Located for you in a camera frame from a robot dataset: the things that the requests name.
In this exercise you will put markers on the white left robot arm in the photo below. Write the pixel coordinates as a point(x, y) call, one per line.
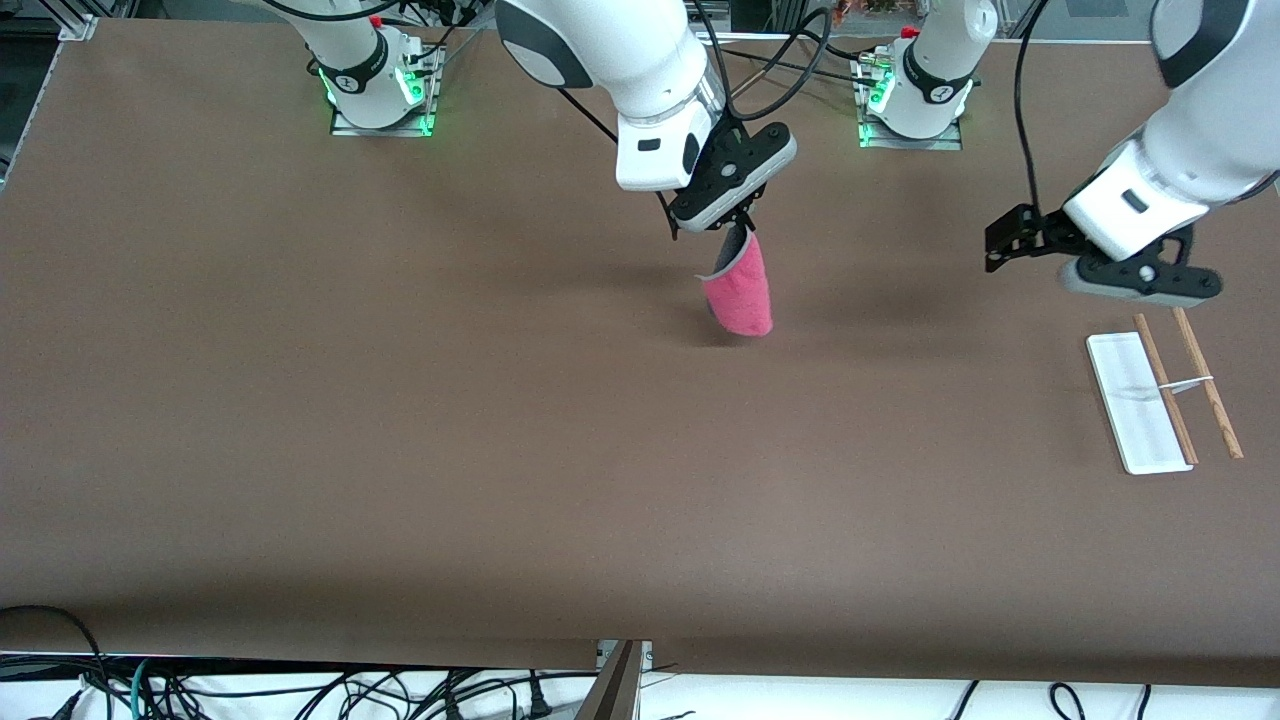
point(1220, 110)

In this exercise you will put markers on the white rack base tray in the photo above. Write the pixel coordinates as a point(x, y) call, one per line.
point(1135, 400)

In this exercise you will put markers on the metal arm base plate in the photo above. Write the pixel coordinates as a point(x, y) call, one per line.
point(345, 128)
point(945, 143)

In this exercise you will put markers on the silver table edge bracket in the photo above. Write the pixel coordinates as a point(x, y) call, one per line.
point(646, 655)

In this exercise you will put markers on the dark support beam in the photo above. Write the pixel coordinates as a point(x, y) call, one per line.
point(612, 690)

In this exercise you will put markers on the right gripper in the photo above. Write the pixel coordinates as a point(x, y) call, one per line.
point(737, 236)

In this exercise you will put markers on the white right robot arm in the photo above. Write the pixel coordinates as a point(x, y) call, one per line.
point(620, 50)

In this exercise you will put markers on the small metal rack bracket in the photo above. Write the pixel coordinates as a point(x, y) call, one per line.
point(1190, 383)

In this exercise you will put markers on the orange patterned object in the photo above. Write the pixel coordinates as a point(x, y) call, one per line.
point(850, 10)

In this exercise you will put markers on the wooden chopsticks pair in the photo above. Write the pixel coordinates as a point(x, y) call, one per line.
point(1225, 420)

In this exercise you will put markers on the pink and grey towel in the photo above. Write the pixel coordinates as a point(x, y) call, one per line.
point(740, 295)

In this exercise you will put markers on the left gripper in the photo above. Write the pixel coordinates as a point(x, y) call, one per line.
point(1046, 237)

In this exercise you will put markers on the aluminium frame corner bracket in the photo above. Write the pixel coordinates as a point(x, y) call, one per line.
point(80, 28)

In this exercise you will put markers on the black power plug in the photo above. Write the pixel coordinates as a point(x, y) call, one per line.
point(540, 705)

